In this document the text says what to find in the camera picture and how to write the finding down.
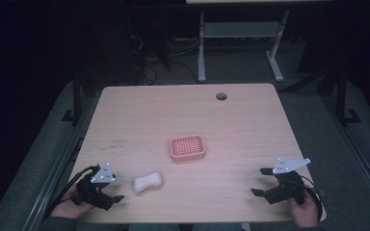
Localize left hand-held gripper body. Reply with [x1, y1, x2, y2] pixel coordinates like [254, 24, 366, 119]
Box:
[70, 162, 117, 212]

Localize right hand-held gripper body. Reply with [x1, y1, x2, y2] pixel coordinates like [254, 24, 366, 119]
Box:
[264, 156, 312, 206]

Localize person's left hand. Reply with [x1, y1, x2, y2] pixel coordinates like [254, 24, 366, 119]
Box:
[49, 186, 94, 220]

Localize person's right hand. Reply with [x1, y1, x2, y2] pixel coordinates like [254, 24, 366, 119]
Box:
[287, 190, 321, 229]

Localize white soap bar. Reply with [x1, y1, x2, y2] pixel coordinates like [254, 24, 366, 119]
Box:
[132, 170, 165, 194]

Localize pink soap dish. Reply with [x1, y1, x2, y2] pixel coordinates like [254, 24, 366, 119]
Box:
[168, 134, 207, 163]

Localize black metal stand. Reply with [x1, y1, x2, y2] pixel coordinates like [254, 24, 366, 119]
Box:
[61, 68, 86, 127]
[333, 68, 362, 127]

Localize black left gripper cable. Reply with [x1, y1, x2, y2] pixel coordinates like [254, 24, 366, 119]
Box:
[42, 164, 101, 223]

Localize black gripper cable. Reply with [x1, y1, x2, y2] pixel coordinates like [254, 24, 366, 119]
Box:
[299, 174, 324, 223]
[42, 164, 101, 223]

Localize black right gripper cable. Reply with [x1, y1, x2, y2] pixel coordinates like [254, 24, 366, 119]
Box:
[299, 174, 324, 223]

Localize black floor cables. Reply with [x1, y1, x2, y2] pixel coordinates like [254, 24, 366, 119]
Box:
[126, 33, 200, 86]

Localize white metal desk frame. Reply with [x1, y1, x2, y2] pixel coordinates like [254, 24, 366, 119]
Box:
[197, 9, 291, 83]

